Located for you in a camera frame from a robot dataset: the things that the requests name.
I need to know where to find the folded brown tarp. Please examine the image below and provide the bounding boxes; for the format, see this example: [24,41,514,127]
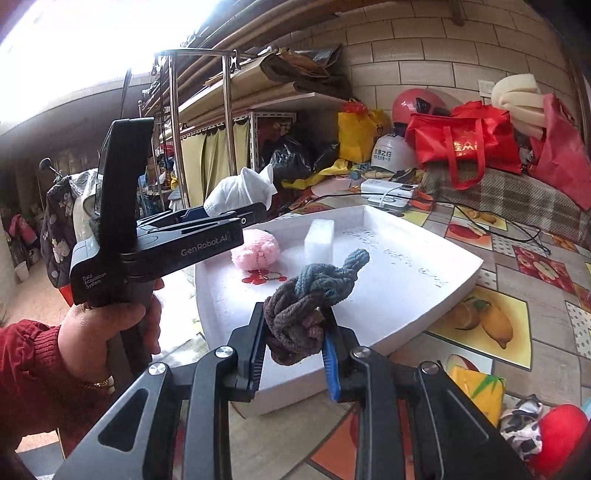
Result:
[260,44,352,99]

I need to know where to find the white mesh cloth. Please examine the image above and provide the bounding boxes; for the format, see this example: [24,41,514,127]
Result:
[203,166,278,217]

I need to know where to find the pink hand fan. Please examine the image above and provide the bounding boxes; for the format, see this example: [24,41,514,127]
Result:
[311,178,365,199]

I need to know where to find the white helmet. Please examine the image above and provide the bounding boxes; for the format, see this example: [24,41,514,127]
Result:
[372,133,423,174]

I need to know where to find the white power bank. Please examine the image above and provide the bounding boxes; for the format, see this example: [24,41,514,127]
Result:
[360,179,419,199]

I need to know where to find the person's left hand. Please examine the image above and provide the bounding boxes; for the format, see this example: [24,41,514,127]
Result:
[58,278,165,385]

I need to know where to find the black cable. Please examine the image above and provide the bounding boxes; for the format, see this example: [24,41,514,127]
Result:
[436,198,553,256]

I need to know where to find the white foam block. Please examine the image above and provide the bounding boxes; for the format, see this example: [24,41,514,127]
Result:
[304,220,335,267]

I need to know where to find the stainless steel rack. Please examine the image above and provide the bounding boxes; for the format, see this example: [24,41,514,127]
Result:
[139,48,242,209]

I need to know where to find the white round-marked charger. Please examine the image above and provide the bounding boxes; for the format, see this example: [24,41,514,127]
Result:
[368,196,411,212]

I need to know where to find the red apple plush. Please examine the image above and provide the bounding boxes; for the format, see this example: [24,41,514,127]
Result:
[531,405,590,478]

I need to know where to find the bundle of bamboo poles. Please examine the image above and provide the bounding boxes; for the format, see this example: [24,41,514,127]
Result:
[157,0,462,93]

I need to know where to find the cow print plush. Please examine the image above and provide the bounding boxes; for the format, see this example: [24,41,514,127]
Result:
[499,394,545,462]

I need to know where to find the scooter with floral cover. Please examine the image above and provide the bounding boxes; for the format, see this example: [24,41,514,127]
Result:
[39,158,101,305]

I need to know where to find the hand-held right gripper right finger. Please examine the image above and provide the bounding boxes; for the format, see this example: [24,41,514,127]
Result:
[321,307,536,480]

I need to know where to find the grey blue knotted rope toy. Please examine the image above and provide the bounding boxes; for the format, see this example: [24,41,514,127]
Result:
[263,248,371,367]

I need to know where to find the yellow shopping bag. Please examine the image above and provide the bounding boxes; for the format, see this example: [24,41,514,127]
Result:
[337,99,391,163]

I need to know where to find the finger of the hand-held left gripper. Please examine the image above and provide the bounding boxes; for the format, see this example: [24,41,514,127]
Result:
[137,213,244,237]
[178,202,267,228]

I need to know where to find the white angle steel frame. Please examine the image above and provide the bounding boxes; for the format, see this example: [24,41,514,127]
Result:
[249,111,296,176]

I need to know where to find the cream foam rolls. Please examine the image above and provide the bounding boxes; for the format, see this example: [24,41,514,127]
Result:
[491,75,546,139]

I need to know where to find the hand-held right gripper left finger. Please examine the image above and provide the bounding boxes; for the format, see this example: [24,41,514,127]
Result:
[53,302,269,480]

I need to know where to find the plain red bag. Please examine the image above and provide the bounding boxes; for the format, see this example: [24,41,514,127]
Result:
[529,93,591,199]

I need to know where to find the red helmet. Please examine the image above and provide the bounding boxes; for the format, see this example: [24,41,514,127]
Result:
[392,88,450,134]

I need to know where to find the red tote bag with handles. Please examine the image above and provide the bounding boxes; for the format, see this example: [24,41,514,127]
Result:
[405,100,522,191]

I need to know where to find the fruit print tablecloth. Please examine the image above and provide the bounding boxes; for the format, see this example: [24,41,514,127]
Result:
[231,196,591,480]

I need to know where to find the pink plush ball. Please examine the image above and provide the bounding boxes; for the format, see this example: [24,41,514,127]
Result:
[231,229,281,271]

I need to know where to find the orange handled pliers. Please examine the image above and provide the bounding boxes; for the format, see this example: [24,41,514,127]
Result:
[409,189,435,211]

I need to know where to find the gold bracelet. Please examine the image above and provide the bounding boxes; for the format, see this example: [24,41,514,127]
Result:
[78,375,115,391]

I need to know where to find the black plastic bag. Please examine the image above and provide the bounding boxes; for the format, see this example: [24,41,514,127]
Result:
[268,134,341,183]

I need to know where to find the plaid blanket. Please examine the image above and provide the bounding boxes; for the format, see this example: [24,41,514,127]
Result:
[422,164,591,250]

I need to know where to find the yellow green curtain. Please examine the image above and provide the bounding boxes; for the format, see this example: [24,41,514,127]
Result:
[180,122,253,208]

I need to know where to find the person's left forearm red sleeve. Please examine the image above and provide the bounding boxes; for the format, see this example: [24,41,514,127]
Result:
[0,320,116,457]

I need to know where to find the wooden board shelf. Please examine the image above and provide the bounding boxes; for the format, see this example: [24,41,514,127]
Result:
[178,44,352,131]

